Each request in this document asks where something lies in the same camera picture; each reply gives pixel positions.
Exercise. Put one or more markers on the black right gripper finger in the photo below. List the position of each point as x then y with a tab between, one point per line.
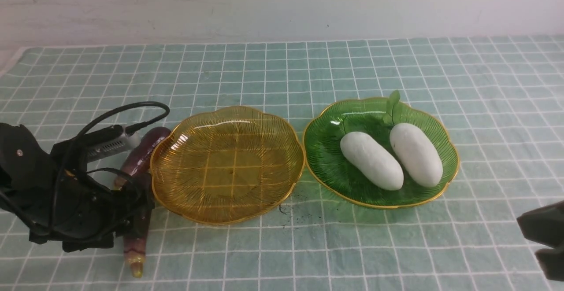
544	225
551	262

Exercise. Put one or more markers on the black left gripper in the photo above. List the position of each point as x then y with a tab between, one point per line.
87	213

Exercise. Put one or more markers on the purple eggplant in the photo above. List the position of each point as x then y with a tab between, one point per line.
138	161
134	243

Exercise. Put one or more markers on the white radish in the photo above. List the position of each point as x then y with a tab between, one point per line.
412	147
372	160

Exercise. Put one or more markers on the green checkered tablecloth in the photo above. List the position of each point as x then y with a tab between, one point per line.
500	98

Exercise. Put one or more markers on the amber plastic flower plate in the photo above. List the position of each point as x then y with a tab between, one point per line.
227	166

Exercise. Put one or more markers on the green plastic flower plate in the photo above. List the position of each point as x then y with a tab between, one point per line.
375	117

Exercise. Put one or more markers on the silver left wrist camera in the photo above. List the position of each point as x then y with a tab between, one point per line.
109	141

